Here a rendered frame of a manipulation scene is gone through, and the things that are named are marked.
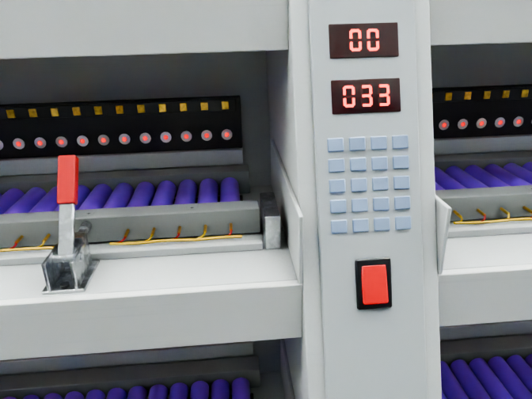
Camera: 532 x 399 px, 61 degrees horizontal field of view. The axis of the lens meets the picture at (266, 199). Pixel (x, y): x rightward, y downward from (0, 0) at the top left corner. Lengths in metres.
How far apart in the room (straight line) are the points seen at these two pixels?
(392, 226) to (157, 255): 0.17
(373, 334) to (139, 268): 0.17
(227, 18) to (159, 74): 0.21
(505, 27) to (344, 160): 0.15
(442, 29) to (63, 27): 0.26
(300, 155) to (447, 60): 0.30
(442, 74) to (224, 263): 0.35
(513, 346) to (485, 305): 0.21
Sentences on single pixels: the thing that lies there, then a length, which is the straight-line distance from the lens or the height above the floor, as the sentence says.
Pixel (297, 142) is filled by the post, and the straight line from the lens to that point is 0.30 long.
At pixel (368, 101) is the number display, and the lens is 0.31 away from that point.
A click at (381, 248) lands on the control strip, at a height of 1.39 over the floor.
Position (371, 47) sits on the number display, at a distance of 0.32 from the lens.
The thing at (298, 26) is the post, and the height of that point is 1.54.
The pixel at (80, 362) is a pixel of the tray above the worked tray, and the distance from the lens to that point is 0.53.
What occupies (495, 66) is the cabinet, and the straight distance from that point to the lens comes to 0.59.
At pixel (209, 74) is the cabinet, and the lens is 0.51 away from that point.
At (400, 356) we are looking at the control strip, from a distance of 0.34.
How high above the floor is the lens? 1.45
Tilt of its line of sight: 3 degrees down
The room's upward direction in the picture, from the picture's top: 3 degrees counter-clockwise
